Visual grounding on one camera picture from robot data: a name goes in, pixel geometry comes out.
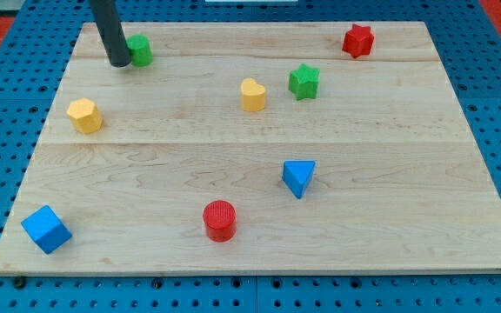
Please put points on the light wooden board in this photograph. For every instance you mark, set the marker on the light wooden board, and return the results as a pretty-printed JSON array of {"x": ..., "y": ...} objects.
[{"x": 400, "y": 186}]

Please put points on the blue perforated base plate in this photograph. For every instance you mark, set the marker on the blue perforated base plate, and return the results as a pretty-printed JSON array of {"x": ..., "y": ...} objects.
[{"x": 33, "y": 57}]

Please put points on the black cylindrical robot arm stick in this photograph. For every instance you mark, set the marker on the black cylindrical robot arm stick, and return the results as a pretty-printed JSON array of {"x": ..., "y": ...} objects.
[{"x": 111, "y": 32}]

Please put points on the green cylinder block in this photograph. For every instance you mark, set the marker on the green cylinder block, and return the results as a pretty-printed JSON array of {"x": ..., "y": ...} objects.
[{"x": 140, "y": 51}]

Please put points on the blue triangle block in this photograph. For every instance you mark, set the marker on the blue triangle block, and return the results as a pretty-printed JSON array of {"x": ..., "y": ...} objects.
[{"x": 297, "y": 175}]

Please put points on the yellow hexagon block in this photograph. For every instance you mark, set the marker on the yellow hexagon block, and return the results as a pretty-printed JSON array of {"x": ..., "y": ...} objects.
[{"x": 85, "y": 116}]

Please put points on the red star block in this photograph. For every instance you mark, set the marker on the red star block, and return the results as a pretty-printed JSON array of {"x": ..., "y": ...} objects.
[{"x": 358, "y": 41}]

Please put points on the green star block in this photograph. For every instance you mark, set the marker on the green star block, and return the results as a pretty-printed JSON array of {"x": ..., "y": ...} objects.
[{"x": 303, "y": 82}]

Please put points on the blue cube block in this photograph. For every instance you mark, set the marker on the blue cube block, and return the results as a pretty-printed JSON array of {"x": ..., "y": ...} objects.
[{"x": 46, "y": 229}]

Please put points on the red cylinder block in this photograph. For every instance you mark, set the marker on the red cylinder block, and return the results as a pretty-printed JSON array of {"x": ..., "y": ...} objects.
[{"x": 220, "y": 220}]

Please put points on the yellow heart block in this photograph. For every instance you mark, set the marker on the yellow heart block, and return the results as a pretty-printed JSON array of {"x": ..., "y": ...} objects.
[{"x": 253, "y": 95}]

